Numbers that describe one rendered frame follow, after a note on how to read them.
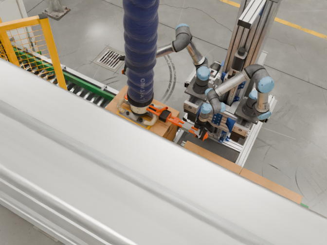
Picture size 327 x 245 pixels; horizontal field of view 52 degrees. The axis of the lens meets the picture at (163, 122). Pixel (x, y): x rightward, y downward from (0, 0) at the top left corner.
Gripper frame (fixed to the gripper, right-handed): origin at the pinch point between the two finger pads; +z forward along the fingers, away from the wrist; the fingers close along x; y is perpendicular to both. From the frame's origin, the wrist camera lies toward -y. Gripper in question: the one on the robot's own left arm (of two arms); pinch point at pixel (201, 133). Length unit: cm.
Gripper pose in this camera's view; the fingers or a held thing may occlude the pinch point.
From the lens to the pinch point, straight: 282.3
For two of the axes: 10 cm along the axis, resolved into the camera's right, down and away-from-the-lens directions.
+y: -8.6, -4.4, 2.5
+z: -0.6, 5.8, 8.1
